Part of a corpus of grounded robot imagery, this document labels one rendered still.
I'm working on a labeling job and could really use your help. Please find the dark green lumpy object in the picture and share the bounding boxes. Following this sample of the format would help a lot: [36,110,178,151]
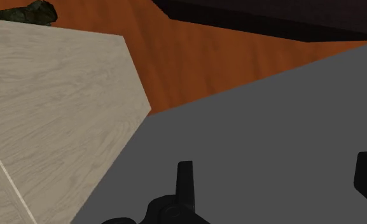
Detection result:
[0,0,59,27]

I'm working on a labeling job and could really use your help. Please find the dark brown furniture block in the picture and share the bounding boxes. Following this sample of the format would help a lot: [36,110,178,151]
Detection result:
[151,0,367,43]

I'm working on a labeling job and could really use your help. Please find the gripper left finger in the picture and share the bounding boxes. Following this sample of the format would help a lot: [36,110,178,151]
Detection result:
[100,160,211,224]

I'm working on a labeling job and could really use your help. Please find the grey robot stand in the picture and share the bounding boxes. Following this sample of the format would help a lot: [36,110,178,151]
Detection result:
[71,40,367,224]

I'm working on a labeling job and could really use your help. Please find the pale wood table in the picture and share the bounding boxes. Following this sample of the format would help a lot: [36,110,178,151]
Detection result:
[0,18,152,224]

